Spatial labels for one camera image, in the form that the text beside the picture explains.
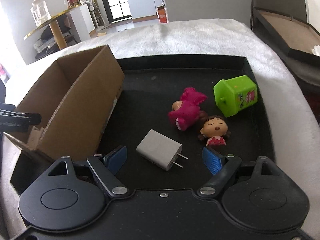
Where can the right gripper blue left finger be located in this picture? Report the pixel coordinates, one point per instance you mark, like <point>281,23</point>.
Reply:
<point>105,168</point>

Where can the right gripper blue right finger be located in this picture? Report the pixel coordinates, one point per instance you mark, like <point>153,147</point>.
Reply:
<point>222,167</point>

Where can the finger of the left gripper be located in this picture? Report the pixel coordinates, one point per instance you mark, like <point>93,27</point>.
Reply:
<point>11,121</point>

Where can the brown-haired girl figurine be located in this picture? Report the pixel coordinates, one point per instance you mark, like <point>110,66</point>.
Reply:
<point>214,131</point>

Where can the white wall charger plug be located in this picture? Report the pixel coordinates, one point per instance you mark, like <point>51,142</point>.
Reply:
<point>160,150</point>

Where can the pink dinosaur figurine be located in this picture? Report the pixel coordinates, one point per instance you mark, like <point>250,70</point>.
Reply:
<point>186,111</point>

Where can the brown cardboard box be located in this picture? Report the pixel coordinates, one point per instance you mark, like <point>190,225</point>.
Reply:
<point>75,96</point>

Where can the green toy trash bin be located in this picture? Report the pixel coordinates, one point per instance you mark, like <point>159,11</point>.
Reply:
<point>234,95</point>

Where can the black tray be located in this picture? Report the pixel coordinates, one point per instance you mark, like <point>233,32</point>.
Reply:
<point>155,106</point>

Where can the white fuzzy blanket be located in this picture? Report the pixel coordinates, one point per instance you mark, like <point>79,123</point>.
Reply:
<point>295,130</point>

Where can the gold round side table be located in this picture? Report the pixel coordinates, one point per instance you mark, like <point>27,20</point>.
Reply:
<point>79,24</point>

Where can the clear glass jar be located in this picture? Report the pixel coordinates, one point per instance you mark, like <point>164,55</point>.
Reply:
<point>40,13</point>

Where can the black framed board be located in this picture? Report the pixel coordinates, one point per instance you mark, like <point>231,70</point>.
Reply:
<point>295,38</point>

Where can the orange cardboard carton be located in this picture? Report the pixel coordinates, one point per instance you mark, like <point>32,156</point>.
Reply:
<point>162,15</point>

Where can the white kitchen cabinet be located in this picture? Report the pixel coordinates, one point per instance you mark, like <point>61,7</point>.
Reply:
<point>143,0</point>

